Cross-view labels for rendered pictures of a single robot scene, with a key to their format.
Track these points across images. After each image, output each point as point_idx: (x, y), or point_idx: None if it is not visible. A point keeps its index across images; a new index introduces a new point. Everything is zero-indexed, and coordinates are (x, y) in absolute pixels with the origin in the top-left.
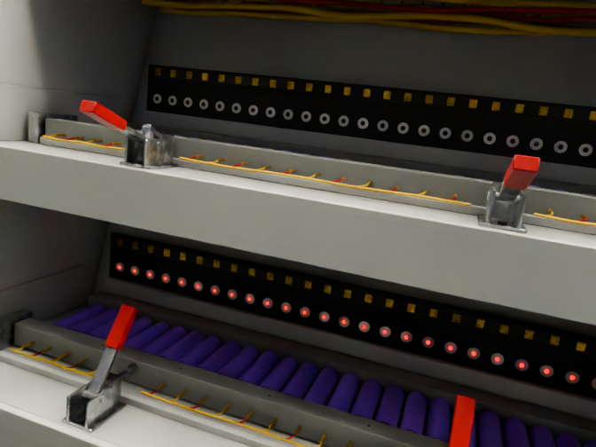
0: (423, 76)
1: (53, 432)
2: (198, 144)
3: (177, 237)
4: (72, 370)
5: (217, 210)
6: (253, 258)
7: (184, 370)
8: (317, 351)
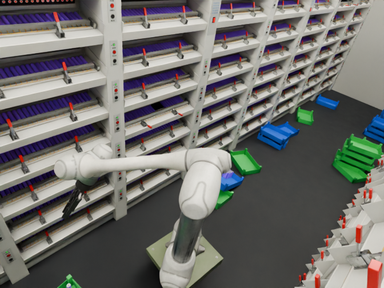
0: None
1: (143, 152)
2: (144, 118)
3: None
4: (134, 147)
5: (155, 126)
6: None
7: (144, 139)
8: None
